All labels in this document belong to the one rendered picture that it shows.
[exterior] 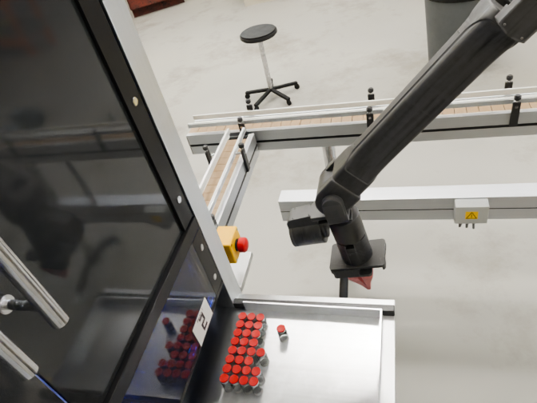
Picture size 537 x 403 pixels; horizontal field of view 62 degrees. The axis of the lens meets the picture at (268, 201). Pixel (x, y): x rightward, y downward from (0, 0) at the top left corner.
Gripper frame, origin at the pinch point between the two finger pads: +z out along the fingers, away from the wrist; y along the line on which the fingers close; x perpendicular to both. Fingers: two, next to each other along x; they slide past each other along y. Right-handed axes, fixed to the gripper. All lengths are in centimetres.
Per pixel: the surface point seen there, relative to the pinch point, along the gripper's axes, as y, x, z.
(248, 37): 110, -271, 32
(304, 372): 17.8, 9.6, 16.8
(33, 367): 23, 40, -41
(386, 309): 0.2, -6.5, 18.0
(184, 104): 200, -286, 77
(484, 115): -31, -82, 20
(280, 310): 25.7, -5.6, 14.9
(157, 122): 29, -7, -41
